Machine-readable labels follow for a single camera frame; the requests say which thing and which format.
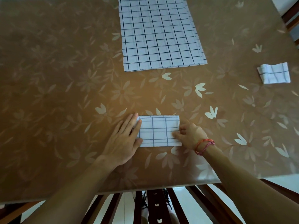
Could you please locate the person's left hand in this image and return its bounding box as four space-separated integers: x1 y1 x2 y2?
99 113 143 167

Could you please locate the person's right hand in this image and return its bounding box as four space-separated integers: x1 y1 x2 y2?
172 122 210 152

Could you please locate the person's right forearm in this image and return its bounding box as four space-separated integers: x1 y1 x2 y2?
203 146 299 224

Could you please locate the red string bracelet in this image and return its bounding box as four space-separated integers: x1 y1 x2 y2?
194 139 215 156

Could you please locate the wooden table with floral cover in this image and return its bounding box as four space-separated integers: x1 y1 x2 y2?
0 0 299 204

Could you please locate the single grid paper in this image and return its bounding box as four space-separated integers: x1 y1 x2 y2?
134 115 183 148

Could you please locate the wooden chair with sticker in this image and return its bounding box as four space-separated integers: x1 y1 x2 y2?
281 0 299 44

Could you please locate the person's left forearm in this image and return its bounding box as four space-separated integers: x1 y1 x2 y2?
22 156 117 224

